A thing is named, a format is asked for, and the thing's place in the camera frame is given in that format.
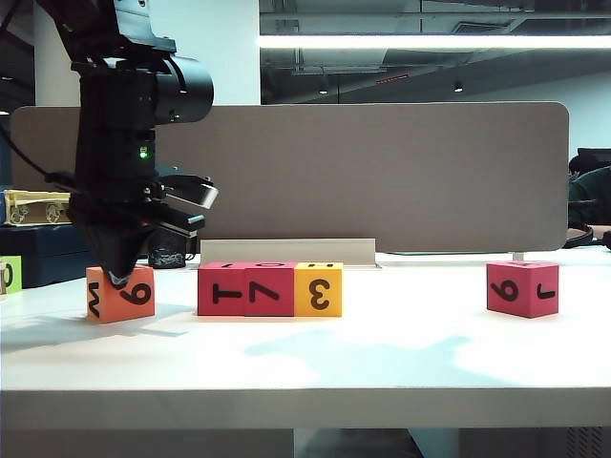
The red foam block 6 J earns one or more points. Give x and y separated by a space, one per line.
525 303

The small silver metal object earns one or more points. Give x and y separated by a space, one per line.
2 281

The person in dark green jacket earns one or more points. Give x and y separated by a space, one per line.
594 195

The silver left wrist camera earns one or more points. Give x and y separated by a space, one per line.
203 195

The yellow foam block 3 N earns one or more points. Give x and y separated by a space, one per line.
301 298

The red foam block letter T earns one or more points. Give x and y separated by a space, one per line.
219 307

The red foam block 7 R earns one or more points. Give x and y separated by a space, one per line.
285 306

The yellow ornate box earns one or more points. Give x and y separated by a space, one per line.
33 210

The dark blue box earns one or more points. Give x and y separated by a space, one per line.
43 253

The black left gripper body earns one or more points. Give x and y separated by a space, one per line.
114 205

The green foam block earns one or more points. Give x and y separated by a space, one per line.
15 276

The brown desk divider panel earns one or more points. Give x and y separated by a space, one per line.
382 176

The black mug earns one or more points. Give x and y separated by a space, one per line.
167 255

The white divider foot bracket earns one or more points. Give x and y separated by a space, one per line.
515 257

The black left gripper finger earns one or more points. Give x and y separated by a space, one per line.
117 253

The orange foam block M 6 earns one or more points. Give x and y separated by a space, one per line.
107 311

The red ceiling sign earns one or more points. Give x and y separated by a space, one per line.
392 79

